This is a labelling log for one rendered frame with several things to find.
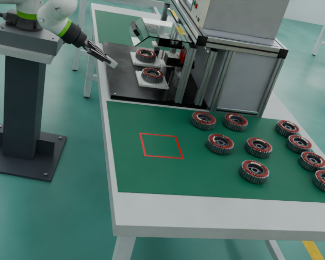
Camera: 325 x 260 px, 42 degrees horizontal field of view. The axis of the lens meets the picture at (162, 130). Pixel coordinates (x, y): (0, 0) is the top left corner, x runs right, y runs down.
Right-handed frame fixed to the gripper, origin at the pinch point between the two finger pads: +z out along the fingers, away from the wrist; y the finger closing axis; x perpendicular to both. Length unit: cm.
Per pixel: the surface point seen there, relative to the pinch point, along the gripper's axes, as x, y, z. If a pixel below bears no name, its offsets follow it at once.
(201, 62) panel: 27.4, -4.9, 38.4
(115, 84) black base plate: -4.9, 8.6, 6.1
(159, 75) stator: 10.1, 1.9, 22.7
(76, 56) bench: -64, -161, 28
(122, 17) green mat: 0, -99, 19
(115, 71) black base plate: -4.2, -5.2, 7.3
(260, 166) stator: 22, 68, 51
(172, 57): 21.3, 2.4, 21.3
